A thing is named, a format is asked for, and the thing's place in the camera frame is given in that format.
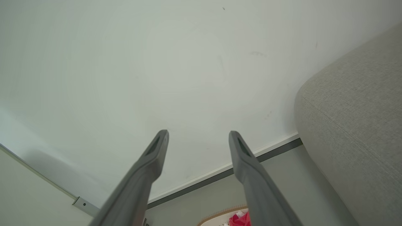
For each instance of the white laundry basket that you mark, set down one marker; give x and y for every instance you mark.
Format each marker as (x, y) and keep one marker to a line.
(216, 220)

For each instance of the grey fabric sofa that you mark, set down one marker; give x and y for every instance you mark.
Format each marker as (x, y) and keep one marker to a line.
(355, 131)

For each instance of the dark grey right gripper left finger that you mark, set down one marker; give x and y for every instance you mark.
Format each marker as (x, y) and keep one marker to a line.
(138, 183)

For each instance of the grey metal door track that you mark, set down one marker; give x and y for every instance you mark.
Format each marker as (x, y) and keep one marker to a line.
(82, 204)

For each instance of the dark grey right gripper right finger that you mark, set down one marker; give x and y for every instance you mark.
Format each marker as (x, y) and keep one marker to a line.
(260, 188)

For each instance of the red clothing item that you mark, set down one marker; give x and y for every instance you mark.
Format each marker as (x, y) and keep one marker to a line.
(240, 220)

